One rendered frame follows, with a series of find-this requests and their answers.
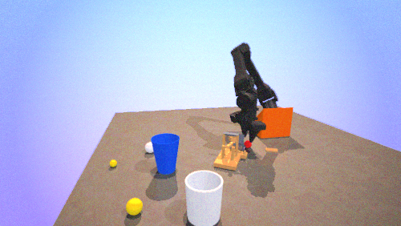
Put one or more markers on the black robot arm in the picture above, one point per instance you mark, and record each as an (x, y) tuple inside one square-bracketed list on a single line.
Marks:
[(244, 83)]

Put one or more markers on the white cup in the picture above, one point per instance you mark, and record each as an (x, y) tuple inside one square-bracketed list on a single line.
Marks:
[(203, 197)]

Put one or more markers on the blue cup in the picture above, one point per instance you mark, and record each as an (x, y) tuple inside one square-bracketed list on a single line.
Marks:
[(165, 148)]

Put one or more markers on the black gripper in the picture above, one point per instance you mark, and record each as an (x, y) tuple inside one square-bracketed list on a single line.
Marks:
[(254, 127)]

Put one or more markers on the white ball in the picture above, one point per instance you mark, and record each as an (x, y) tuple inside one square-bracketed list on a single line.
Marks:
[(148, 148)]

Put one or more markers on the red ball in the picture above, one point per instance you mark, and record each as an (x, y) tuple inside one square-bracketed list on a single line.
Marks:
[(248, 144)]

